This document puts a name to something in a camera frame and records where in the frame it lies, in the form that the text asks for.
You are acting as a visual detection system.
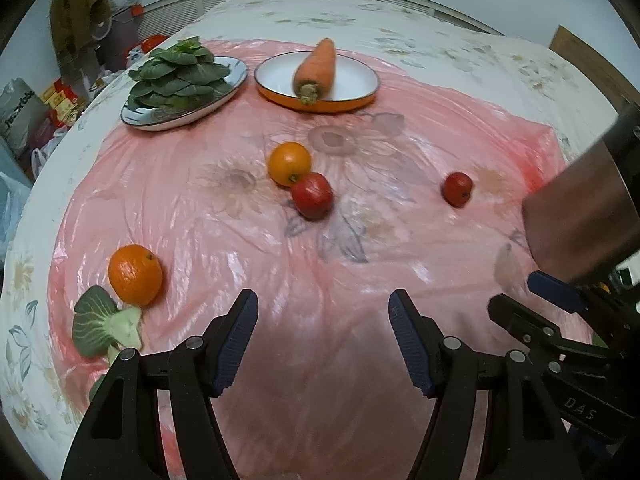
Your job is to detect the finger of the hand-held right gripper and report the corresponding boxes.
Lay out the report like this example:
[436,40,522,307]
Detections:
[487,294,611,366]
[527,271,587,314]

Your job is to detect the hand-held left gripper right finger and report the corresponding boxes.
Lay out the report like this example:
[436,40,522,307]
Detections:
[388,288,576,480]

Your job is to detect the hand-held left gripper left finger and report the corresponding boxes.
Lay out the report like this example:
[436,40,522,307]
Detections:
[61,288,260,480]

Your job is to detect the orange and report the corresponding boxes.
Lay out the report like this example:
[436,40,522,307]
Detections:
[268,142,312,187]
[108,244,164,307]

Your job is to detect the small red apple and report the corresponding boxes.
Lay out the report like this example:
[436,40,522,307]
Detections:
[441,171,474,208]
[291,172,334,221]

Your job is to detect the copper and black kettle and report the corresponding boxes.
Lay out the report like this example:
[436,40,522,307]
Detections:
[521,107,640,286]

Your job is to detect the pink plastic sheet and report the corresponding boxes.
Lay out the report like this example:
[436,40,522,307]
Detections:
[47,37,608,480]

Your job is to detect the wooden headboard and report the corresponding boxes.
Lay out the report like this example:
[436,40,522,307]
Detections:
[548,25,633,116]

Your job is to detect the clear plastic bag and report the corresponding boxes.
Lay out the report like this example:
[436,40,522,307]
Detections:
[0,170,33,261]

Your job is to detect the white plastic bag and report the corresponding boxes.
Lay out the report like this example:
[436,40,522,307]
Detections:
[31,127,68,178]

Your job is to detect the pile of green leaves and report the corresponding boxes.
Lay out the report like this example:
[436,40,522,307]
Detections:
[127,36,233,111]

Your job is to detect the orange rimmed plate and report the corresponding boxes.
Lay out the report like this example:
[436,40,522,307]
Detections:
[254,51,381,112]

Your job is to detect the white plate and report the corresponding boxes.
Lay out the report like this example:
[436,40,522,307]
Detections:
[120,56,248,132]

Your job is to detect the carrot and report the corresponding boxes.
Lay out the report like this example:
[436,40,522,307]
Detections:
[293,38,336,107]

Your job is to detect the yellow boxes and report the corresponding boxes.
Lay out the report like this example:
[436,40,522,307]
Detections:
[40,77,88,128]

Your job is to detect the red bag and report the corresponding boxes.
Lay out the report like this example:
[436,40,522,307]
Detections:
[127,34,168,66]

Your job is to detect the grey printed bag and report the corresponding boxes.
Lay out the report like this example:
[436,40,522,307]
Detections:
[0,77,51,156]

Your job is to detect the purple bin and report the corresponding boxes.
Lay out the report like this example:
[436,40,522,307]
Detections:
[92,7,143,71]

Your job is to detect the brown coat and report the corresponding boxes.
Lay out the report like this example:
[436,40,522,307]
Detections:
[50,0,108,56]

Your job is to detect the white slatted wall panel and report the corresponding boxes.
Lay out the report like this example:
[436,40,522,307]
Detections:
[140,0,506,36]

